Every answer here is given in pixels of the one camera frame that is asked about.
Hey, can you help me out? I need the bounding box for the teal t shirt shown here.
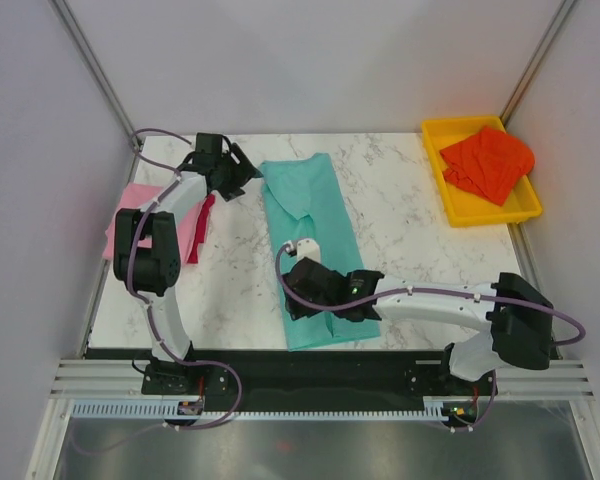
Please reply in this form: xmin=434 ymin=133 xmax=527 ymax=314
xmin=259 ymin=153 xmax=380 ymax=351

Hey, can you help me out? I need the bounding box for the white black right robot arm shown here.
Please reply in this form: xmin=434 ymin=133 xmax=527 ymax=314
xmin=278 ymin=258 xmax=553 ymax=394

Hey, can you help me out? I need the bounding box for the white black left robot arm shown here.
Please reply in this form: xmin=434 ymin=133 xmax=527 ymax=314
xmin=112 ymin=133 xmax=262 ymax=393

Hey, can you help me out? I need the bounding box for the crimson folded t shirt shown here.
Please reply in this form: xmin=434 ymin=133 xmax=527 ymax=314
xmin=187 ymin=194 xmax=216 ymax=265

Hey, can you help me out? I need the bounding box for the pink folded t shirt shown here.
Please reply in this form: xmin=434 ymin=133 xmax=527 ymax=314
xmin=102 ymin=182 xmax=204 ymax=261

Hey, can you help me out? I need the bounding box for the yellow plastic tray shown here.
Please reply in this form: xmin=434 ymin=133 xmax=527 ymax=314
xmin=421 ymin=116 xmax=542 ymax=227

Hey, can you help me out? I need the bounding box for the orange t shirt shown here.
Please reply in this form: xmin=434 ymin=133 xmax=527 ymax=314
xmin=440 ymin=126 xmax=535 ymax=206

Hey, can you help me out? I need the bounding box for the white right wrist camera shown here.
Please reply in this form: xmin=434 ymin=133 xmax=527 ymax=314
xmin=284 ymin=238 xmax=321 ymax=263

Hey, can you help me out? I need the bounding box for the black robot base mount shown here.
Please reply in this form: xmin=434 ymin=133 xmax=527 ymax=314
xmin=141 ymin=350 xmax=492 ymax=411

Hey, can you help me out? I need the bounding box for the left aluminium corner post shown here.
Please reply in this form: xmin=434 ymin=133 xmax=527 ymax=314
xmin=49 ymin=0 xmax=138 ymax=149

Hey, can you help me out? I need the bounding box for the aluminium corner post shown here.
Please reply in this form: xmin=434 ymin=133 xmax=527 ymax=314
xmin=49 ymin=0 xmax=138 ymax=149
xmin=499 ymin=0 xmax=580 ymax=127

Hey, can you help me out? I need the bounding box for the white slotted cable duct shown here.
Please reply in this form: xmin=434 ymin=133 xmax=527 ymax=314
xmin=71 ymin=399 xmax=451 ymax=422

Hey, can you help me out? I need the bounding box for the aluminium frame rail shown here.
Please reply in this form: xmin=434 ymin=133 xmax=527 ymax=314
xmin=50 ymin=359 xmax=594 ymax=401

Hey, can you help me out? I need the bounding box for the right aluminium corner post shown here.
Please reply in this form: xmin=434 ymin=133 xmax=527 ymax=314
xmin=499 ymin=0 xmax=580 ymax=127

